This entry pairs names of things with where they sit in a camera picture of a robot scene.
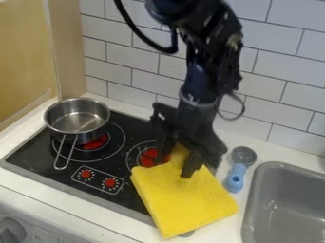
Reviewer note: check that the yellow cloth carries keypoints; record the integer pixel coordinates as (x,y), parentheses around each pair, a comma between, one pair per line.
(182,199)

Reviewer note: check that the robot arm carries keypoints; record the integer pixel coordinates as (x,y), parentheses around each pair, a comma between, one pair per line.
(211,38)

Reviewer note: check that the toy stove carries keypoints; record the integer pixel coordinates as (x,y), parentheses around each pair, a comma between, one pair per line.
(118,148)

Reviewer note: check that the silver pot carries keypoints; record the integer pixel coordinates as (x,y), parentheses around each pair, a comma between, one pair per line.
(76,118)

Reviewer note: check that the toy sink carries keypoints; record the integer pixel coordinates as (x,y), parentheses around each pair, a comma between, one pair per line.
(287,205)

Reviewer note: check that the blue tool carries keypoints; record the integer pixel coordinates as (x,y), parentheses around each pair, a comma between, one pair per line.
(235,180)

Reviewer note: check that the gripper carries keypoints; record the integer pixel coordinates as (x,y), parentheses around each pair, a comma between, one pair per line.
(199,139)

